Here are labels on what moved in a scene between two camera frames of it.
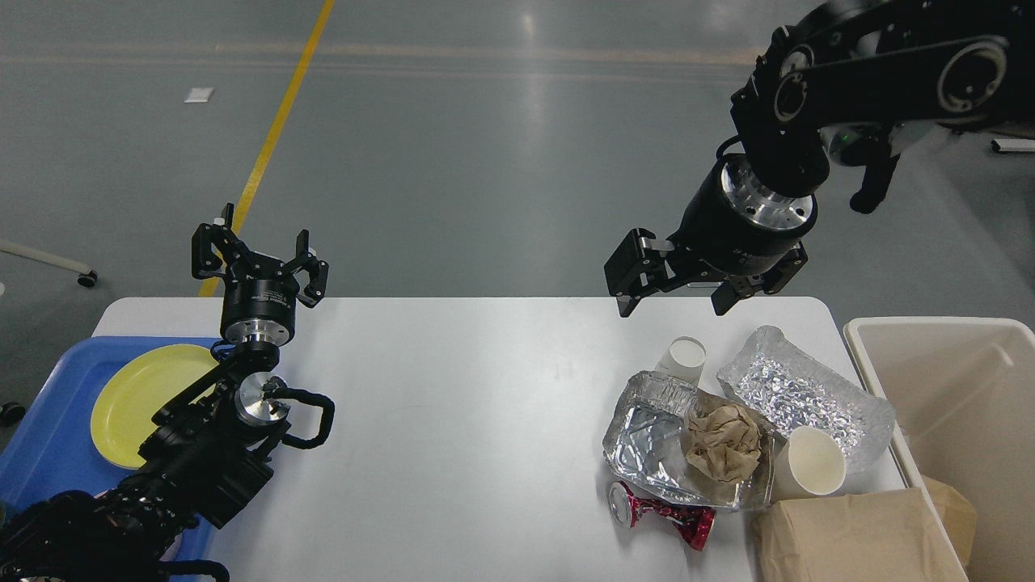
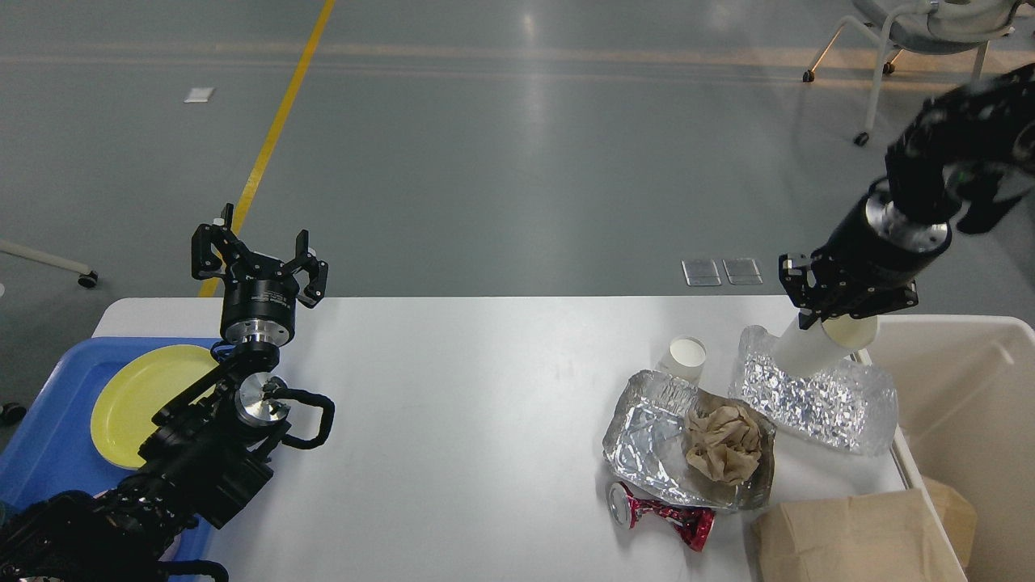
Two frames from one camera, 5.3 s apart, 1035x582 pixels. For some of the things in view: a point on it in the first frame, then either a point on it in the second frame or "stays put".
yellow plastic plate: x=133 y=392 stays put
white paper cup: x=809 y=463 -> x=824 y=348
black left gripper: x=255 y=309 stays put
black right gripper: x=732 y=226 -> x=868 y=267
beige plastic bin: x=961 y=393 stays put
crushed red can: x=693 y=525 stays put
